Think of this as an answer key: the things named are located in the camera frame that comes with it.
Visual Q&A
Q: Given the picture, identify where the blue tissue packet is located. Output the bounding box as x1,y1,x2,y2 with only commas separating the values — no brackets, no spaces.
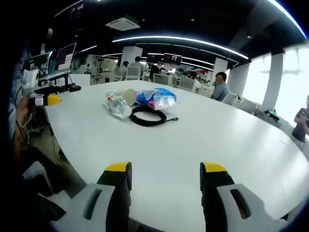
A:
135,87,178,111

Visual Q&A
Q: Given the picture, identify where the white table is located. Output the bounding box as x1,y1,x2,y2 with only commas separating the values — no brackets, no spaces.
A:
44,79,309,232

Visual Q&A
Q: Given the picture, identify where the ceiling air conditioner unit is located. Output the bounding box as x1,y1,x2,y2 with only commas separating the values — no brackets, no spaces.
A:
105,14,140,31

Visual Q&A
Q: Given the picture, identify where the open laptop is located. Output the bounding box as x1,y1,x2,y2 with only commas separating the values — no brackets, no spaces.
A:
40,43,77,79

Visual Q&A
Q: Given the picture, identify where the black cable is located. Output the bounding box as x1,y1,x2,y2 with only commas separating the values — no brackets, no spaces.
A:
129,106,181,127

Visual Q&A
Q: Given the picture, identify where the grey chair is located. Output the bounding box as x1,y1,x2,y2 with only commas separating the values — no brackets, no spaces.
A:
22,161,53,195

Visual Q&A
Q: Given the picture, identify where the person's left hand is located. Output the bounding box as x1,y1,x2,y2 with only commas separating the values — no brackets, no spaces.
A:
15,98,33,126

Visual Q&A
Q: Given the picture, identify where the wall screen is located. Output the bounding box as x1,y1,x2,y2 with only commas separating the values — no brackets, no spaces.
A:
147,54,182,65

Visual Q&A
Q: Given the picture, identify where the curved ceiling light strip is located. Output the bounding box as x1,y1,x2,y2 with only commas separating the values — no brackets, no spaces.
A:
267,0,309,39
112,36,249,60

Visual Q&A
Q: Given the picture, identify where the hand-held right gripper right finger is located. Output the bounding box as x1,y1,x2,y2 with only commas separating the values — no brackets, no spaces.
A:
199,161,288,232

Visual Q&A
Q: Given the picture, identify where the teal bag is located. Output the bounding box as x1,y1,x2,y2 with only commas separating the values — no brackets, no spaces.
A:
264,108,281,121

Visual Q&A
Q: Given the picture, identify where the clear plastic bottle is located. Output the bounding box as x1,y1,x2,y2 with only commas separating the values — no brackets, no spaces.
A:
104,89,133,119

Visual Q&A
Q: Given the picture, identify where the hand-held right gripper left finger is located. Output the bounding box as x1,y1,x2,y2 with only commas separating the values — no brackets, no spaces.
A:
51,161,133,232

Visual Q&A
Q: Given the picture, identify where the paper cup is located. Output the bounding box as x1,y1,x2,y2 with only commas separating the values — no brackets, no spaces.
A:
123,88,138,107

